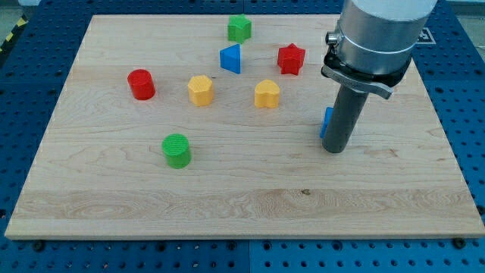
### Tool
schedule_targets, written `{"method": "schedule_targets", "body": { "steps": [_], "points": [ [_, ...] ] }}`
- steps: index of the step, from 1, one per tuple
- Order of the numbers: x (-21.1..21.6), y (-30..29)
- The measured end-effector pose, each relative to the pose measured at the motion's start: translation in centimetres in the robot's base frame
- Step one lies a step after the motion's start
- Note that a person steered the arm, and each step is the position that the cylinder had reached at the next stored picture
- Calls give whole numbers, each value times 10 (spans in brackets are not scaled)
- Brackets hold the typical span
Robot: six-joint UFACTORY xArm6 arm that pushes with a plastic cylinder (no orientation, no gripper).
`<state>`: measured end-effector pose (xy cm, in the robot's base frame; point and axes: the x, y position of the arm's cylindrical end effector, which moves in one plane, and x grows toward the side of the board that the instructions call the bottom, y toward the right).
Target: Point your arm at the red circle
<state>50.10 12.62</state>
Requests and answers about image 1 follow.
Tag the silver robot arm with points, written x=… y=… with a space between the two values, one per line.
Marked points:
x=370 y=49

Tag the yellow heart block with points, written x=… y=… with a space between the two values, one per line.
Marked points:
x=267 y=94

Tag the yellow hexagon block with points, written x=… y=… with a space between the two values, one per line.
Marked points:
x=201 y=90

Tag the green cylinder block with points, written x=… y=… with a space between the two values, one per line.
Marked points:
x=176 y=150

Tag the light wooden board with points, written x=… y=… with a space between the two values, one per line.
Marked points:
x=255 y=173

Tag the blue triangle block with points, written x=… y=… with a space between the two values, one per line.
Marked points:
x=230 y=58

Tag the blue block behind rod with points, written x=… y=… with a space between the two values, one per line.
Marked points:
x=326 y=120

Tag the red star block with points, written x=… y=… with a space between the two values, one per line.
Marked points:
x=290 y=59

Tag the red cylinder block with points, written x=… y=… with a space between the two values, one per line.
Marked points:
x=141 y=84

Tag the grey cylindrical pointer rod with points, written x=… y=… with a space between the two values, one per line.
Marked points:
x=346 y=111

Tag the black white fiducial marker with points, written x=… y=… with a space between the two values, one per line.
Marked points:
x=425 y=37

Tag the yellow black hazard tape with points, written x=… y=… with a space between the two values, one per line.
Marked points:
x=14 y=35

